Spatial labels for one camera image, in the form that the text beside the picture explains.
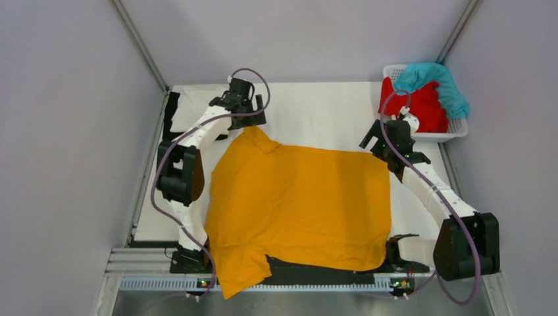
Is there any yellow t shirt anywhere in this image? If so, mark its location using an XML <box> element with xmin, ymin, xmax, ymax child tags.
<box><xmin>205</xmin><ymin>127</ymin><xmax>392</xmax><ymax>299</ymax></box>

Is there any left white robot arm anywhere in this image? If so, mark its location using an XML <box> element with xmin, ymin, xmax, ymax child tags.
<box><xmin>153</xmin><ymin>77</ymin><xmax>267</xmax><ymax>272</ymax></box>

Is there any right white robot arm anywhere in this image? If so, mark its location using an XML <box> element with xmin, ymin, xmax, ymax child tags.
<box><xmin>359</xmin><ymin>119</ymin><xmax>500</xmax><ymax>281</ymax></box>

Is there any red t shirt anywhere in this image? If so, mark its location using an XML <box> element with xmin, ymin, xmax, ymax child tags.
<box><xmin>378</xmin><ymin>78</ymin><xmax>449</xmax><ymax>133</ymax></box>

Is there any folded white t shirt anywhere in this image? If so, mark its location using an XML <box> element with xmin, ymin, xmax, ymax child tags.
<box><xmin>170</xmin><ymin>85</ymin><xmax>226</xmax><ymax>134</ymax></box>

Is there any white plastic basket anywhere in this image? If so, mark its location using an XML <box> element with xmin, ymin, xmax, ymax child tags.
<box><xmin>382</xmin><ymin>64</ymin><xmax>469</xmax><ymax>143</ymax></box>

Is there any teal t shirt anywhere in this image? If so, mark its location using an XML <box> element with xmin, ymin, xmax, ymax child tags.
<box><xmin>393</xmin><ymin>62</ymin><xmax>470</xmax><ymax>120</ymax></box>

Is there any folded black t shirt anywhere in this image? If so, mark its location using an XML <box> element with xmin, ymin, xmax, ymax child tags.
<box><xmin>160</xmin><ymin>92</ymin><xmax>231</xmax><ymax>149</ymax></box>

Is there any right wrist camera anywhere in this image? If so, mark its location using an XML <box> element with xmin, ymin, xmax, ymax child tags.
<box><xmin>397</xmin><ymin>106</ymin><xmax>420</xmax><ymax>134</ymax></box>

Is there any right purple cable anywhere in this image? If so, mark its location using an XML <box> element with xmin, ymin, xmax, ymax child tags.
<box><xmin>379</xmin><ymin>89</ymin><xmax>482</xmax><ymax>306</ymax></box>

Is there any purple cable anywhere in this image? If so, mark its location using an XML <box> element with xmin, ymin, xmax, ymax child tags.
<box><xmin>379</xmin><ymin>89</ymin><xmax>482</xmax><ymax>306</ymax></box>
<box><xmin>150</xmin><ymin>67</ymin><xmax>272</xmax><ymax>302</ymax></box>

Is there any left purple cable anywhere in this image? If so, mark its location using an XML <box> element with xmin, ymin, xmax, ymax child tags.
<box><xmin>150</xmin><ymin>67</ymin><xmax>272</xmax><ymax>302</ymax></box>

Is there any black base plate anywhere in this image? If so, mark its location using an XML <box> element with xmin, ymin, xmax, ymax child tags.
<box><xmin>169</xmin><ymin>246</ymin><xmax>430</xmax><ymax>286</ymax></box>

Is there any aluminium frame rail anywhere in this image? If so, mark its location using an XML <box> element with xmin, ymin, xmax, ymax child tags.
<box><xmin>95</xmin><ymin>242</ymin><xmax>514</xmax><ymax>315</ymax></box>

